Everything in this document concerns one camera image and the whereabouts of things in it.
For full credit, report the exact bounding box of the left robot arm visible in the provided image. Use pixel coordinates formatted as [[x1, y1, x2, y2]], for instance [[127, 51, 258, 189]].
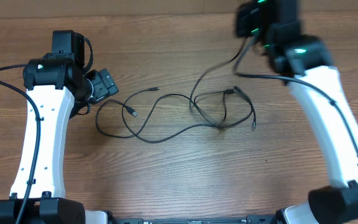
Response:
[[0, 30, 118, 223]]

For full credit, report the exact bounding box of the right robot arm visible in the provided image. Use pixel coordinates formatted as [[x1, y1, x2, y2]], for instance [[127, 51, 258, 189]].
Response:
[[234, 0, 358, 223]]

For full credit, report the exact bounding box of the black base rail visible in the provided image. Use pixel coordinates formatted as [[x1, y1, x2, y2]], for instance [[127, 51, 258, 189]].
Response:
[[85, 210, 291, 224]]

